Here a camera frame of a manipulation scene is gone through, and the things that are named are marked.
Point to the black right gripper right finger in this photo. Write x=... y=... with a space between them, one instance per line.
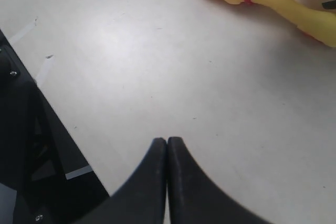
x=194 y=197

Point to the black table edge frame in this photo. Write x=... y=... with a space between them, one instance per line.
x=44 y=176

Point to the yellow rubber chicken red collar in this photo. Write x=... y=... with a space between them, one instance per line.
x=317 y=24

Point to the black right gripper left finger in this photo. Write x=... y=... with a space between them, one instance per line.
x=141 y=199

